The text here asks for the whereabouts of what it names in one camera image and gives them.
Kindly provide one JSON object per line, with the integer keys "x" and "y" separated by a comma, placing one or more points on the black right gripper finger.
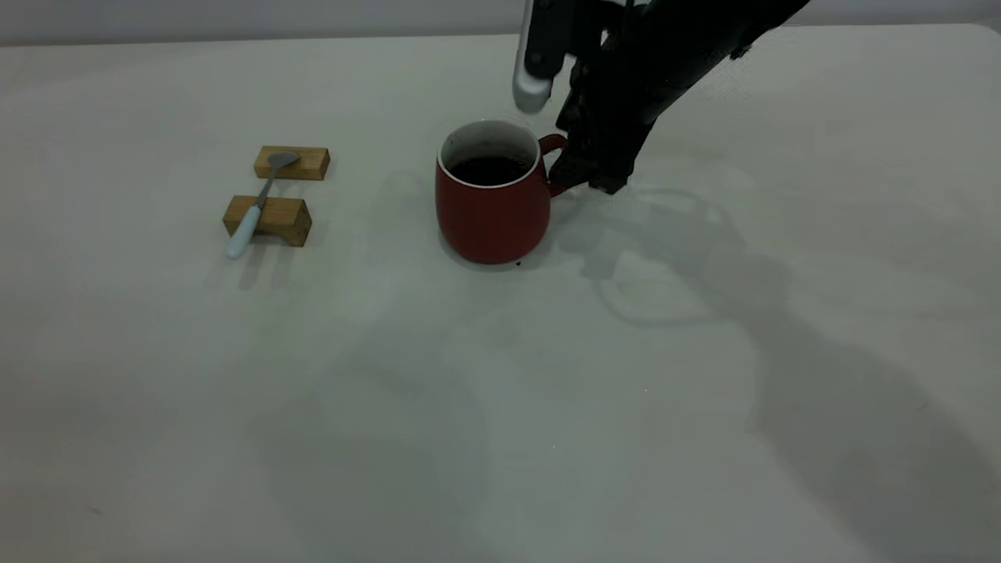
{"x": 614, "y": 172}
{"x": 571, "y": 168}

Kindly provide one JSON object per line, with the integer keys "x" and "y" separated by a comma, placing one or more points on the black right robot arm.
{"x": 770, "y": 12}

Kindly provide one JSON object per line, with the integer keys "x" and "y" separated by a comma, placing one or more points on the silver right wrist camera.
{"x": 532, "y": 90}

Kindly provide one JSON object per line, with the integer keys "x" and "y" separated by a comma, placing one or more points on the red ceramic cup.
{"x": 489, "y": 223}

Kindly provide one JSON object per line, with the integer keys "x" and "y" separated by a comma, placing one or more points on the small wooden block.
{"x": 285, "y": 219}
{"x": 313, "y": 163}

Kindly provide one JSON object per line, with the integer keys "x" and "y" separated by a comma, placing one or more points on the dark coffee liquid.
{"x": 489, "y": 170}

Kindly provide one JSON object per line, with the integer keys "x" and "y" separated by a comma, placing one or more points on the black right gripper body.
{"x": 641, "y": 70}

